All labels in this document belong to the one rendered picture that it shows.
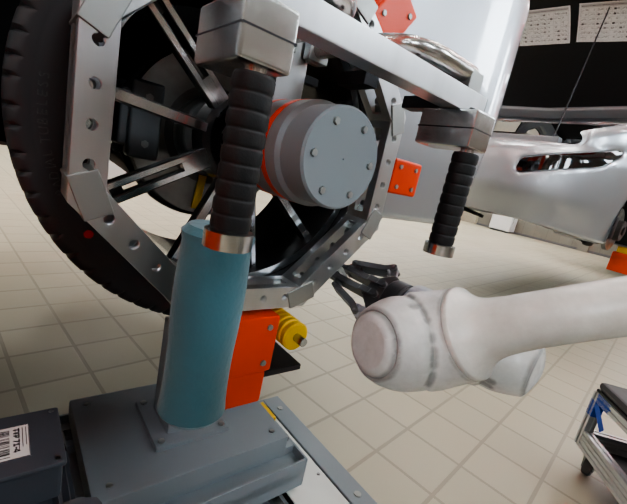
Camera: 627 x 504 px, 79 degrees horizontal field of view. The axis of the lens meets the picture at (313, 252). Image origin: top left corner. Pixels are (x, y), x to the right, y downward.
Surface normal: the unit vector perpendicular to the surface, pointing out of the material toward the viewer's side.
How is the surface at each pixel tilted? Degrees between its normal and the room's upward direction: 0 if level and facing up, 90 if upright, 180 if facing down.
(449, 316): 47
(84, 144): 90
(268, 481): 90
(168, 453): 0
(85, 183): 90
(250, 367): 90
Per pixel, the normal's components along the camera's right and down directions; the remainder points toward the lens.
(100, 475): 0.21, -0.95
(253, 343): 0.61, 0.29
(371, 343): -0.83, -0.09
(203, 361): 0.31, 0.29
